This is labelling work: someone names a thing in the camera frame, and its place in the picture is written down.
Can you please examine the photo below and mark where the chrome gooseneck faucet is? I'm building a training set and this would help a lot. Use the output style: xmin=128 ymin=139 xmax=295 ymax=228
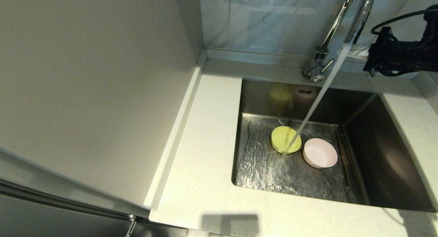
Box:
xmin=301 ymin=0 xmax=376 ymax=83

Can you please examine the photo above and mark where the wooden chopstick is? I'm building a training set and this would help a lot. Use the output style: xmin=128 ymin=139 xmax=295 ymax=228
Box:
xmin=335 ymin=131 xmax=352 ymax=186
xmin=342 ymin=136 xmax=363 ymax=196

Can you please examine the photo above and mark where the pink plastic bowl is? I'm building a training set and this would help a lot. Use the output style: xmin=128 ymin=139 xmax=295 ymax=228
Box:
xmin=303 ymin=138 xmax=338 ymax=169

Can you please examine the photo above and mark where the yellow plastic bowl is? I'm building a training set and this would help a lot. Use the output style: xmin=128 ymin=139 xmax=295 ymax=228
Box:
xmin=271 ymin=126 xmax=302 ymax=154

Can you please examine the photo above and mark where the stainless steel sink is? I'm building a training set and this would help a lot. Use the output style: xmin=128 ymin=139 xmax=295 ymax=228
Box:
xmin=232 ymin=78 xmax=437 ymax=212

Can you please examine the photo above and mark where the running water stream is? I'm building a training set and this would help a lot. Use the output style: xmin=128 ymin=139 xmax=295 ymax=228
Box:
xmin=281 ymin=43 xmax=353 ymax=159

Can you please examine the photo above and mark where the grey tall cabinet door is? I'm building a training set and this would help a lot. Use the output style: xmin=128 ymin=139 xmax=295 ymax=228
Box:
xmin=0 ymin=177 xmax=188 ymax=237

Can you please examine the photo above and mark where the chrome cabinet door handle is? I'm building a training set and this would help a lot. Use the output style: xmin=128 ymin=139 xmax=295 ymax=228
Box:
xmin=125 ymin=214 xmax=137 ymax=237

